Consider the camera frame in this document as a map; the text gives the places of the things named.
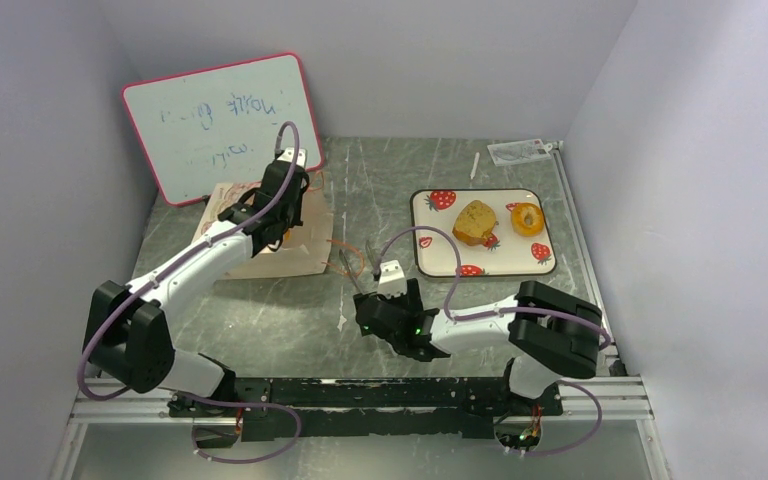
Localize paper bag with orange handles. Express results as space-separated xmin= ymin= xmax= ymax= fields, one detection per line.
xmin=195 ymin=170 xmax=367 ymax=281

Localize metal serving tongs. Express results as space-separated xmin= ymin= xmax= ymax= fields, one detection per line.
xmin=338 ymin=239 xmax=381 ymax=294

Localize yellow fake bread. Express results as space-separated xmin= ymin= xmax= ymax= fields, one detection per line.
xmin=452 ymin=200 xmax=497 ymax=246

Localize strawberry print tray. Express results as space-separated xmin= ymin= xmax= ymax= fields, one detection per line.
xmin=410 ymin=188 xmax=556 ymax=276

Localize yellow fake doughnut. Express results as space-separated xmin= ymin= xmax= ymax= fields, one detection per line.
xmin=510 ymin=202 xmax=545 ymax=237

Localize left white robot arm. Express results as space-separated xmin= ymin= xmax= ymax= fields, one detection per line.
xmin=81 ymin=158 xmax=309 ymax=416

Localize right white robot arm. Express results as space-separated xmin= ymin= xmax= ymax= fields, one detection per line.
xmin=353 ymin=279 xmax=612 ymax=414

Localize red framed whiteboard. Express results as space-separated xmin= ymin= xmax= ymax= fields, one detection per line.
xmin=121 ymin=52 xmax=325 ymax=206

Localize small white stick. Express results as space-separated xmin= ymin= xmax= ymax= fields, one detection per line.
xmin=469 ymin=152 xmax=481 ymax=181

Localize white card on table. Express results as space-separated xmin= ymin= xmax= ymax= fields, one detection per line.
xmin=487 ymin=139 xmax=554 ymax=167

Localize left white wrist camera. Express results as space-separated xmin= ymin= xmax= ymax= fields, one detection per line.
xmin=276 ymin=147 xmax=307 ymax=168

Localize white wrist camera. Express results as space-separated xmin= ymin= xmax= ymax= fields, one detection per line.
xmin=276 ymin=147 xmax=307 ymax=168
xmin=376 ymin=260 xmax=407 ymax=299

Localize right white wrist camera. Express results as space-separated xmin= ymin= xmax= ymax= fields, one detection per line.
xmin=376 ymin=260 xmax=407 ymax=299

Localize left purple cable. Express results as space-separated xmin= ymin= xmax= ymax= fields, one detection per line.
xmin=77 ymin=120 xmax=304 ymax=465

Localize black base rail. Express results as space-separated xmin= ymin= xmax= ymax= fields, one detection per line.
xmin=168 ymin=377 xmax=563 ymax=442

